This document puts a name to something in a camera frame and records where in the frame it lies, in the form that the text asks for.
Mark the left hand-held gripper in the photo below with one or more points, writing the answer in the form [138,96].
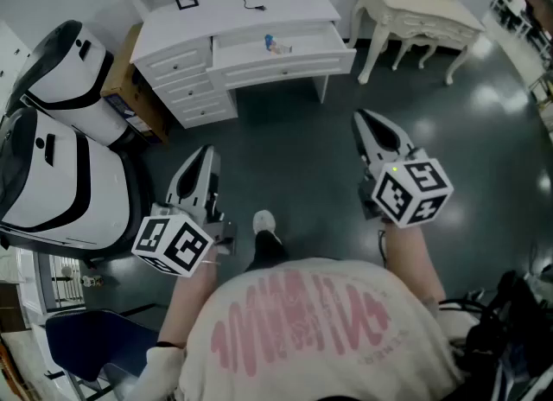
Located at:
[173,243]

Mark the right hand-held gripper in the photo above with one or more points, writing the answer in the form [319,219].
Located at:
[415,200]

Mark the small blue item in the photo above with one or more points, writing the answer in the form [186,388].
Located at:
[276,45]

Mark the person's left forearm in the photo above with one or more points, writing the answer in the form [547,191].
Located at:
[190,300]

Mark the person's right forearm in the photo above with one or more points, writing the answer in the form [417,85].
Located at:
[410,261]

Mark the closed small white side drawer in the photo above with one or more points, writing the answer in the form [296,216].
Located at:
[177,65]
[203,112]
[188,90]

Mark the person's white shoe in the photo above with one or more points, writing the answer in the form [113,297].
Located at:
[263,221]

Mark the brown cardboard box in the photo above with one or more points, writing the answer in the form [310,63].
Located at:
[129,88]

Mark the cream ornate dressing table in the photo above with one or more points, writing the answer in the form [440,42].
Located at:
[415,14]

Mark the white and black machine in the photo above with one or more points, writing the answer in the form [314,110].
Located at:
[73,75]
[47,192]

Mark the white slatted rack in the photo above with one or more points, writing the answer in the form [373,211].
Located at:
[67,280]

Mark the black wristband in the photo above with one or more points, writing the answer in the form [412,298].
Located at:
[168,344]

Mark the white desk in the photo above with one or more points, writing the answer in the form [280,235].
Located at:
[242,10]

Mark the blue chair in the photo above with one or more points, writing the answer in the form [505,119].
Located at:
[95,339]

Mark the person's cream printed shirt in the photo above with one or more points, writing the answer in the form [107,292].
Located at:
[311,339]

